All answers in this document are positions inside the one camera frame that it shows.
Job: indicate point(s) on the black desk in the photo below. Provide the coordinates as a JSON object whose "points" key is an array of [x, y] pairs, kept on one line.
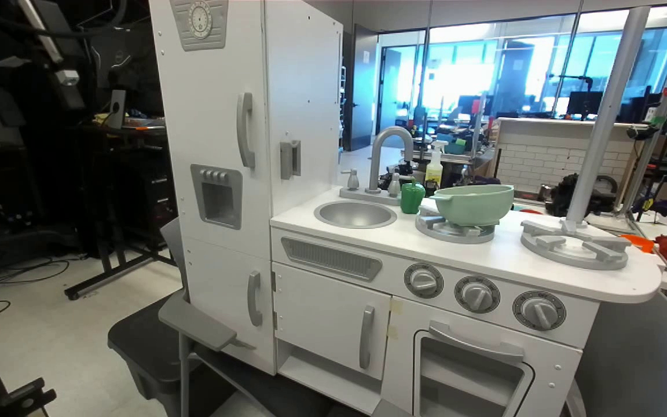
{"points": [[117, 193]]}

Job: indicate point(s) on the white oven door with window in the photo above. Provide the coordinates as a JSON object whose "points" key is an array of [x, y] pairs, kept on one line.
{"points": [[400, 352]]}

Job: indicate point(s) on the grey round fridge emblem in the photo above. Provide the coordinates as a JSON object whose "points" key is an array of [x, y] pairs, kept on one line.
{"points": [[199, 19]]}

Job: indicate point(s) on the green toy cup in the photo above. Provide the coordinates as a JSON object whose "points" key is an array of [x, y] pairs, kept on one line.
{"points": [[410, 196]]}

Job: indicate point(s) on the grey toy stove burner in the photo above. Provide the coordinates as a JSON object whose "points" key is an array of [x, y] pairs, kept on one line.
{"points": [[575, 249]]}

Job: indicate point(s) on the white office counter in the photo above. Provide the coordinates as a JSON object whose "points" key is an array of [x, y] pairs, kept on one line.
{"points": [[549, 151]]}

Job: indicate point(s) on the orange plastic tool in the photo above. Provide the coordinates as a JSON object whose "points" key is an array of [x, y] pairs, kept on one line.
{"points": [[640, 240]]}

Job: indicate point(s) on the grey toy phone cradle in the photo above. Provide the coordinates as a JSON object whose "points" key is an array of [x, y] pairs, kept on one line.
{"points": [[289, 158]]}

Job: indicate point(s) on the white sink cabinet door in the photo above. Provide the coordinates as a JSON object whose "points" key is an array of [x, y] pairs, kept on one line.
{"points": [[326, 318]]}

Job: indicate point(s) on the white metal pole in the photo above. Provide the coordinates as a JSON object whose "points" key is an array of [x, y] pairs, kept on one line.
{"points": [[606, 106]]}

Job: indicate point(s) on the grey ice dispenser box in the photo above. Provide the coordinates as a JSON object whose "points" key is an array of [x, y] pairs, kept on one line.
{"points": [[217, 194]]}

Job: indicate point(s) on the white toy kitchen unit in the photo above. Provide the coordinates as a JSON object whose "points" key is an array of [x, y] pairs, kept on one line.
{"points": [[305, 92]]}

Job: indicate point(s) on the grey vent panel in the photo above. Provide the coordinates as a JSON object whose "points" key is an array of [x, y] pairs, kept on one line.
{"points": [[332, 258]]}

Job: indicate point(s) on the yellow spray bottle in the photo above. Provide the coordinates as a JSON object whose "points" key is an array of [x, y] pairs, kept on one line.
{"points": [[434, 169]]}

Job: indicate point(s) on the silver toy faucet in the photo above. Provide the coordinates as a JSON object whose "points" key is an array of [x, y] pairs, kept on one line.
{"points": [[373, 164]]}

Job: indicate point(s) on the pale green bowl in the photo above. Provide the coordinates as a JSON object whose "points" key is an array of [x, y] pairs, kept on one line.
{"points": [[472, 206]]}

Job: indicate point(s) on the white slotted wheel plate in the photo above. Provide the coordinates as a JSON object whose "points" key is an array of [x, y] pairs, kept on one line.
{"points": [[444, 230]]}

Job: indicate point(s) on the black backpack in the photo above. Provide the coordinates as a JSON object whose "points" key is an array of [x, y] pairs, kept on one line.
{"points": [[580, 196]]}

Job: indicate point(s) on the white tall fridge door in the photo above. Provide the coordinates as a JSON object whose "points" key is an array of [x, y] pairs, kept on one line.
{"points": [[208, 115]]}

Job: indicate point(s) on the grey stove knob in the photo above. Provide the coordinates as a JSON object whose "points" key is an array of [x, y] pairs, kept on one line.
{"points": [[539, 311], [477, 295], [425, 281]]}

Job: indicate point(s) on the white short fridge door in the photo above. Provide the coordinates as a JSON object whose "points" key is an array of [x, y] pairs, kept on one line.
{"points": [[216, 297]]}

